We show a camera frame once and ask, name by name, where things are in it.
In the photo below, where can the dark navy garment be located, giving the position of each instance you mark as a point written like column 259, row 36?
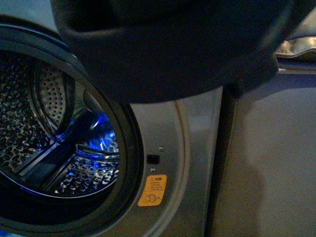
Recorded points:
column 151, row 51

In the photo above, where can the grey front-load washing machine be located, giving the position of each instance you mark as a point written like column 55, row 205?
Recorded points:
column 74, row 163

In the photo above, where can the orange warning sticker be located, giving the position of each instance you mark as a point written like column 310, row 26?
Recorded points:
column 153, row 191

